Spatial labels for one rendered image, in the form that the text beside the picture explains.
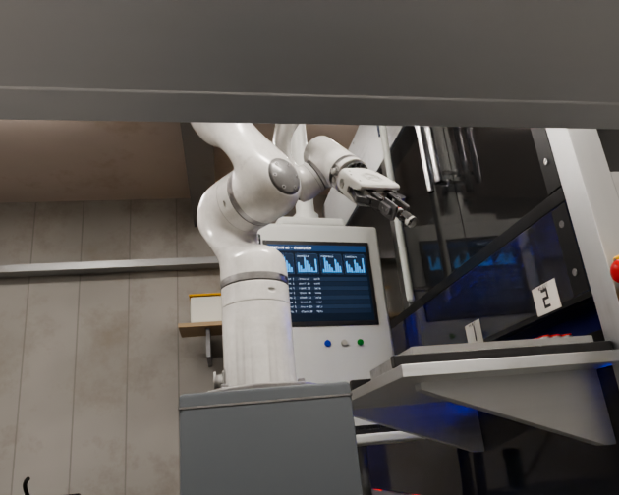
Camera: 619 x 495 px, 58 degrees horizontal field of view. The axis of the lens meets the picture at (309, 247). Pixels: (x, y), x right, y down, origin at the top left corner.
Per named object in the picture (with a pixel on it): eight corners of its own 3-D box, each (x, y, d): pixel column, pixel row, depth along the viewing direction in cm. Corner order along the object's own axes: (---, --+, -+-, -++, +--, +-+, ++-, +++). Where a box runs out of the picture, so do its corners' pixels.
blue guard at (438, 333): (347, 402, 281) (343, 365, 288) (592, 290, 103) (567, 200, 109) (346, 402, 281) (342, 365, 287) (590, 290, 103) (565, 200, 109)
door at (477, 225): (473, 259, 150) (434, 79, 171) (567, 186, 111) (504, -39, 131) (470, 259, 150) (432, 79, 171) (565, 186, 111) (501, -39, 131)
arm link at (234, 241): (247, 274, 91) (240, 147, 100) (188, 302, 104) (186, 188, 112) (303, 284, 99) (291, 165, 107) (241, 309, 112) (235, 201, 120)
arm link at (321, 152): (320, 172, 119) (354, 146, 120) (293, 150, 129) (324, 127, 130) (334, 199, 125) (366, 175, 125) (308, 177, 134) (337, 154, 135)
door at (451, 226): (413, 305, 193) (388, 156, 214) (472, 260, 151) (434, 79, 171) (411, 305, 193) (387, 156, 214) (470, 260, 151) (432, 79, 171)
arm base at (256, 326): (200, 394, 83) (197, 275, 89) (205, 407, 100) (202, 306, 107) (327, 384, 86) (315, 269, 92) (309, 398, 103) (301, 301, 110)
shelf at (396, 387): (482, 401, 160) (481, 394, 160) (669, 357, 95) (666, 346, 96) (318, 415, 150) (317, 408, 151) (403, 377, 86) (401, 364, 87)
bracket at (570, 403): (605, 444, 100) (586, 370, 104) (617, 444, 97) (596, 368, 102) (426, 464, 93) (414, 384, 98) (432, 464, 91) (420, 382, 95)
